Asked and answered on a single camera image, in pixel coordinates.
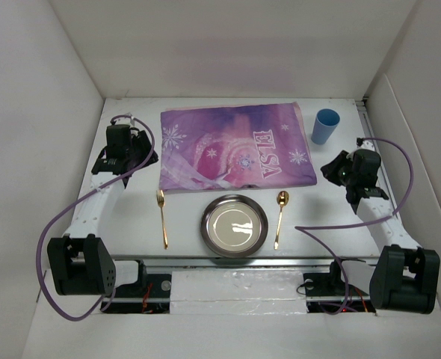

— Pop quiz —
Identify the light blue plastic cup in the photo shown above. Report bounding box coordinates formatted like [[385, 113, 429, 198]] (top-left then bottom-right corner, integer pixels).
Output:
[[311, 108, 340, 145]]

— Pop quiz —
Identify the gold fork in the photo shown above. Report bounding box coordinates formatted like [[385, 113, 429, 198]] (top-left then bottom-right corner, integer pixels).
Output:
[[156, 189, 169, 250]]

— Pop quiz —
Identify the gold spoon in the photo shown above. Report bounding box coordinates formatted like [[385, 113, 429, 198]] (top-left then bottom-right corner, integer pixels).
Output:
[[274, 191, 289, 251]]

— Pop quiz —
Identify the purple Elsa cloth placemat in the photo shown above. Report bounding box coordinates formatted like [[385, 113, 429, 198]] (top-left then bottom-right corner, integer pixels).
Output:
[[159, 102, 317, 191]]

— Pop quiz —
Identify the dark rimmed cream plate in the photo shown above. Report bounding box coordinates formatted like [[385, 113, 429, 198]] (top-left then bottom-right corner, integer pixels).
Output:
[[200, 194, 268, 259]]

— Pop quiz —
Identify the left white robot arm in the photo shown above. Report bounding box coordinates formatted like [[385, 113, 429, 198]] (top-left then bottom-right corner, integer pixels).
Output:
[[47, 124, 158, 297]]

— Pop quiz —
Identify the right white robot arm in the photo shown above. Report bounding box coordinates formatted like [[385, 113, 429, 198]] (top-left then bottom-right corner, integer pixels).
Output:
[[321, 149, 440, 314]]

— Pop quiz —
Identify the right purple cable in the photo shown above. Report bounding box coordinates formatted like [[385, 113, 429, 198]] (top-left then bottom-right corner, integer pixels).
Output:
[[294, 137, 416, 315]]

